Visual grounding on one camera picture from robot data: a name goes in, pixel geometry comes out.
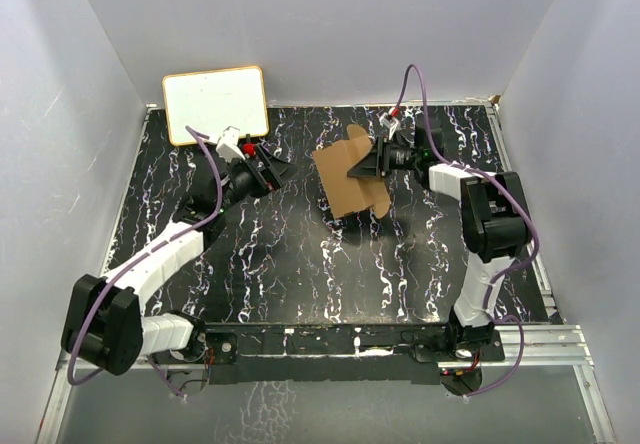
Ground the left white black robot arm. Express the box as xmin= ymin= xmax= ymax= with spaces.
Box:
xmin=61 ymin=144 xmax=297 ymax=375

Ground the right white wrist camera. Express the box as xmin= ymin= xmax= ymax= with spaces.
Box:
xmin=379 ymin=107 xmax=400 ymax=140

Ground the aluminium frame rail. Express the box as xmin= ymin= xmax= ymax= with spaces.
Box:
xmin=37 ymin=325 xmax=615 ymax=443

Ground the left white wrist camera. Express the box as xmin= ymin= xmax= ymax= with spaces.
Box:
xmin=216 ymin=126 xmax=245 ymax=163

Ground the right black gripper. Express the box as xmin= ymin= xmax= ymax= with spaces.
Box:
xmin=348 ymin=136 xmax=422 ymax=179

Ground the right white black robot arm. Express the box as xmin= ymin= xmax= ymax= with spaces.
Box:
xmin=347 ymin=127 xmax=533 ymax=361

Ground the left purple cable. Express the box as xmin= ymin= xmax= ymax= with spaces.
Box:
xmin=67 ymin=124 xmax=226 ymax=400

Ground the white board orange frame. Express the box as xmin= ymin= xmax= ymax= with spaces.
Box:
xmin=162 ymin=66 xmax=269 ymax=147

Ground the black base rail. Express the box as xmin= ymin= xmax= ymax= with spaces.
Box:
xmin=141 ymin=323 xmax=505 ymax=385

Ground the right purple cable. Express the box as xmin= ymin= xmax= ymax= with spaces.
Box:
xmin=394 ymin=63 xmax=540 ymax=398

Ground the red black stamp toy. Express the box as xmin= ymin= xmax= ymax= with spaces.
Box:
xmin=241 ymin=134 xmax=257 ymax=158

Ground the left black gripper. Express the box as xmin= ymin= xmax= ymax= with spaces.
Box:
xmin=216 ymin=146 xmax=301 ymax=214

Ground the brown cardboard box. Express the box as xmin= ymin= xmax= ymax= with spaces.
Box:
xmin=312 ymin=124 xmax=391 ymax=220

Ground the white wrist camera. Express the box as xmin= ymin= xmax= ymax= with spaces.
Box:
xmin=216 ymin=126 xmax=245 ymax=163
xmin=379 ymin=107 xmax=400 ymax=140

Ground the purple cable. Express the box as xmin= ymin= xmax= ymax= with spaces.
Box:
xmin=67 ymin=124 xmax=226 ymax=400
xmin=394 ymin=63 xmax=540 ymax=398

